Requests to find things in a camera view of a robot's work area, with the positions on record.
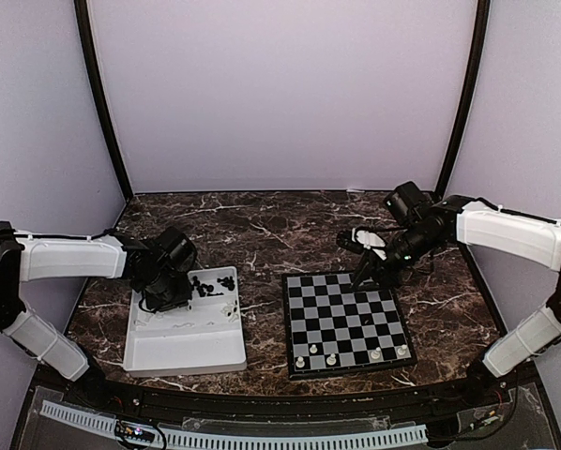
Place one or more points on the white slotted cable duct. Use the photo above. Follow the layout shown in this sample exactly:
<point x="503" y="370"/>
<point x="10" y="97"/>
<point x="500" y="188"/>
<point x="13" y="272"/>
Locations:
<point x="198" y="434"/>

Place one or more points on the black frame post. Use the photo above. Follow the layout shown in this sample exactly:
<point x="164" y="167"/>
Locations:
<point x="466" y="98"/>
<point x="91" y="63"/>

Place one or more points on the white chess piece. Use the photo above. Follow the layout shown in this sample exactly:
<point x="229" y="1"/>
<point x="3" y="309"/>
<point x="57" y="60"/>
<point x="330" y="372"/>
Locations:
<point x="330" y="360"/>

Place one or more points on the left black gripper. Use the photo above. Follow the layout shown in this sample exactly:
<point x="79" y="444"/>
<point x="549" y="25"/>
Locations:
<point x="183" y="294"/>

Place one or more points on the black and grey chessboard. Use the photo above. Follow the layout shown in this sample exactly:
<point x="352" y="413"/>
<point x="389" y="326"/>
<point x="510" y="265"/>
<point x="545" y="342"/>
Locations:
<point x="323" y="309"/>

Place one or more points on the white plastic compartment tray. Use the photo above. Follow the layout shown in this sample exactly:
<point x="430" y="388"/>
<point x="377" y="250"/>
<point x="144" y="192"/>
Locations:
<point x="205" y="336"/>

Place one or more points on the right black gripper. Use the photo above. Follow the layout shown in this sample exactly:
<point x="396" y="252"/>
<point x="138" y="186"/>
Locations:
<point x="366" y="271"/>

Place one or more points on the black front rail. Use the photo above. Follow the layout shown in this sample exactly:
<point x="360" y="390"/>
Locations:
<point x="135" y="401"/>

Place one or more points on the right black frame post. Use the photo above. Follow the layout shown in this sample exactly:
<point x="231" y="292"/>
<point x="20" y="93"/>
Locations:
<point x="466" y="98"/>

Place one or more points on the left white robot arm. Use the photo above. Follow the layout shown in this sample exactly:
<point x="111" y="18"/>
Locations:
<point x="33" y="263"/>

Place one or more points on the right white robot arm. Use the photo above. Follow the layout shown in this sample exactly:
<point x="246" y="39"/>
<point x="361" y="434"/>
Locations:
<point x="520" y="253"/>

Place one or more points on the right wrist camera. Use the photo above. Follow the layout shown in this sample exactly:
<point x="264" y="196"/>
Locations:
<point x="407" y="204"/>

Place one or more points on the left black frame post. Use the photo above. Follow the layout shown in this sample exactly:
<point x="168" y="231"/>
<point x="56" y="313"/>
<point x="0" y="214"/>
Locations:
<point x="91" y="63"/>

